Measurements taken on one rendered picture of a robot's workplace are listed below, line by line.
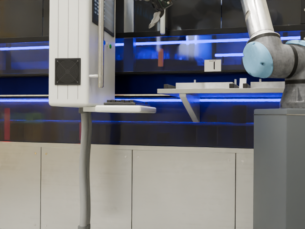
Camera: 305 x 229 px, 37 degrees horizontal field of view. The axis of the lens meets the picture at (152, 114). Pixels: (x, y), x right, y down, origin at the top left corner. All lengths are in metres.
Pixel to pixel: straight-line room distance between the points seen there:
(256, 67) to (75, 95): 0.82
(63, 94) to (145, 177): 0.72
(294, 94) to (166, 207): 1.10
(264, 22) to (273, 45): 0.10
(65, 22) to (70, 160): 0.88
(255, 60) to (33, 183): 1.62
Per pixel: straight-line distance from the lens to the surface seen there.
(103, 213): 2.58
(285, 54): 1.58
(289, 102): 1.61
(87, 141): 2.31
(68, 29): 2.03
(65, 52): 2.02
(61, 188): 2.66
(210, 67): 2.37
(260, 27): 1.62
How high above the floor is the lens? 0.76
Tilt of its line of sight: level
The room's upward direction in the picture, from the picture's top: straight up
